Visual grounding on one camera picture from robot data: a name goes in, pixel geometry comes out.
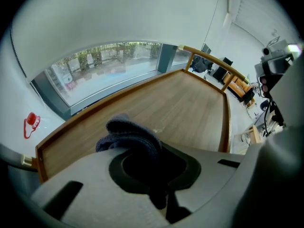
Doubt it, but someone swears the window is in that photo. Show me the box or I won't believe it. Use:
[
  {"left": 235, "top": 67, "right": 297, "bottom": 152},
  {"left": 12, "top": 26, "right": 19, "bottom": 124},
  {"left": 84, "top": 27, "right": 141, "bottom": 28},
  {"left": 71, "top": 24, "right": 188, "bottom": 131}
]
[{"left": 30, "top": 41, "right": 193, "bottom": 122}]

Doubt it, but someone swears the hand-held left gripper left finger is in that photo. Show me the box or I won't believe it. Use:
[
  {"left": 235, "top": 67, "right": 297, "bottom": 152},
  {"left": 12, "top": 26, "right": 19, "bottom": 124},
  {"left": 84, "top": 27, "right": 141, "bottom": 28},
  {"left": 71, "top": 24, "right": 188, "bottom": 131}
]
[{"left": 30, "top": 149, "right": 172, "bottom": 228}]

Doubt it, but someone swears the right hand-held gripper cable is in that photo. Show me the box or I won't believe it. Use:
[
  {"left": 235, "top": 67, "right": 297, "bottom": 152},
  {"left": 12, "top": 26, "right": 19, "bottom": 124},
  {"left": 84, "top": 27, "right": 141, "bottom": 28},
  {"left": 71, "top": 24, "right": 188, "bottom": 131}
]
[{"left": 263, "top": 98, "right": 285, "bottom": 138}]

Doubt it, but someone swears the white roller blind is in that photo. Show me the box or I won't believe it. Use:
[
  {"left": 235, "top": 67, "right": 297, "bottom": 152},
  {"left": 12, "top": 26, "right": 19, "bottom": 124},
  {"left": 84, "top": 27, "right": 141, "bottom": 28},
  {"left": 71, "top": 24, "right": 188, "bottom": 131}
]
[{"left": 10, "top": 0, "right": 229, "bottom": 83}]

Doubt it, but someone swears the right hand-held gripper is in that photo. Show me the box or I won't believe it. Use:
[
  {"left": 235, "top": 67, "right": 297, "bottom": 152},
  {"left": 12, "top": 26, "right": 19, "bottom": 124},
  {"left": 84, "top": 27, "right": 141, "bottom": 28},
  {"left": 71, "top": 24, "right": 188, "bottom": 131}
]
[{"left": 254, "top": 36, "right": 300, "bottom": 99}]

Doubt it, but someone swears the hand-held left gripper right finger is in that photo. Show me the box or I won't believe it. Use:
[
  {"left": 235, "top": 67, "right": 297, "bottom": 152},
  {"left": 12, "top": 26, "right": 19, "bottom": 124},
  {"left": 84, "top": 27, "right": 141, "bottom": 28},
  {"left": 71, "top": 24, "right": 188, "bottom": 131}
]
[{"left": 160, "top": 140, "right": 246, "bottom": 225}]

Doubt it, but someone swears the orange sofa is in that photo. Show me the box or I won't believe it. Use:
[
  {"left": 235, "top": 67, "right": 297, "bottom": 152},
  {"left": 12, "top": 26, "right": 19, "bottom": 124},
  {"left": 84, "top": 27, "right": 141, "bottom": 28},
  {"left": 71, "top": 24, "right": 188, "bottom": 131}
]
[{"left": 223, "top": 71, "right": 257, "bottom": 108}]

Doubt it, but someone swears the dark blue cloth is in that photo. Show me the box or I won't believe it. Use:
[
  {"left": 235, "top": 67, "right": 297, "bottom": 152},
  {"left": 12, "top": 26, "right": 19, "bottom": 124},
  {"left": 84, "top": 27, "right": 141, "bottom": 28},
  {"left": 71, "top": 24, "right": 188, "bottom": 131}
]
[{"left": 95, "top": 113, "right": 171, "bottom": 210}]

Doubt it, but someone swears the wooden shelf cart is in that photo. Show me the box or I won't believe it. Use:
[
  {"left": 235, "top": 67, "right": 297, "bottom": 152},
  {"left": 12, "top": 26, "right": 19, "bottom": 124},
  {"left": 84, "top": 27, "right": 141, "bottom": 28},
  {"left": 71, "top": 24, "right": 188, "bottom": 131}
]
[{"left": 20, "top": 44, "right": 250, "bottom": 184}]

